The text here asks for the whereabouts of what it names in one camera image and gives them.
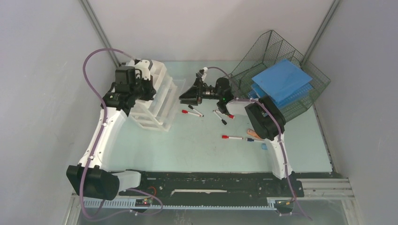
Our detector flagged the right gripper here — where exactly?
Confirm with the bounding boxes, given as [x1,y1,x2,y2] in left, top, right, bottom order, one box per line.
[179,77,222,106]

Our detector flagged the white plastic drawer organizer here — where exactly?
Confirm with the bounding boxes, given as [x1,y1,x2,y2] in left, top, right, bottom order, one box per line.
[129,60,185,132]

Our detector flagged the orange highlighter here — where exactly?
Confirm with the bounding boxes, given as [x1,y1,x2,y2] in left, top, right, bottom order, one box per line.
[246,129,261,140]

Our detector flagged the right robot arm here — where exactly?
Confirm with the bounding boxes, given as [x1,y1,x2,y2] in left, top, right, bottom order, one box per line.
[179,77,292,196]

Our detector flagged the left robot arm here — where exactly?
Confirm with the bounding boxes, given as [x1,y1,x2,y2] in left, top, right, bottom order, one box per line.
[66,65,156,200]

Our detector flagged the black cap marker upper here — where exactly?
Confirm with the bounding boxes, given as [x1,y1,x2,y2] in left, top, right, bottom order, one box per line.
[188,105,204,117]

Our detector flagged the black cap marker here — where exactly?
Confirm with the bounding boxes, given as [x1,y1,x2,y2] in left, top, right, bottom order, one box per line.
[213,110,227,125]
[188,105,204,117]

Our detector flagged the red cap marker left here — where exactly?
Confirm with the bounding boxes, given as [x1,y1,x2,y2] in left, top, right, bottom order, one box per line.
[181,110,201,117]

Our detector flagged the red cap marker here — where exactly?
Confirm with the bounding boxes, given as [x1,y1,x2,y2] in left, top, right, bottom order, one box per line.
[181,110,201,117]
[215,110,235,119]
[222,135,243,140]

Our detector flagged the black cap marker lower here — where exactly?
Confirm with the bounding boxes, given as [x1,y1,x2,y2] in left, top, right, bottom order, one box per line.
[213,110,227,125]

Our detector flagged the red cap marker right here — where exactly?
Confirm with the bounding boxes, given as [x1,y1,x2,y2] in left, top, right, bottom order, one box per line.
[215,110,235,119]

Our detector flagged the red cap marker bottom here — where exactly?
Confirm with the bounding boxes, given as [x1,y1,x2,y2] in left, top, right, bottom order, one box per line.
[222,135,243,140]

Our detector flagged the blue cap marker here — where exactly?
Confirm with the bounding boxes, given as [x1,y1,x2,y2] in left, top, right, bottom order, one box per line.
[246,138,264,143]

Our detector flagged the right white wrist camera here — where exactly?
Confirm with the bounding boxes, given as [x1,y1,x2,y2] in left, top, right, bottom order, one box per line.
[196,67,208,82]

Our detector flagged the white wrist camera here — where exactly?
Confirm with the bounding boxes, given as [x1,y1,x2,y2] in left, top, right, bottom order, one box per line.
[125,59,156,80]
[196,67,208,82]

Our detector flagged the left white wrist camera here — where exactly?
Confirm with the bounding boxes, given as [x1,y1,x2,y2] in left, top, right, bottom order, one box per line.
[125,59,156,80]

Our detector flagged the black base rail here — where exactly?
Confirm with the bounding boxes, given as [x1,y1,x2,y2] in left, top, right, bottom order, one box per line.
[137,171,292,208]

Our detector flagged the green wire mesh organizer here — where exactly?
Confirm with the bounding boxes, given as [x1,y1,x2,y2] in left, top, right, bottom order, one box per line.
[229,30,331,121]

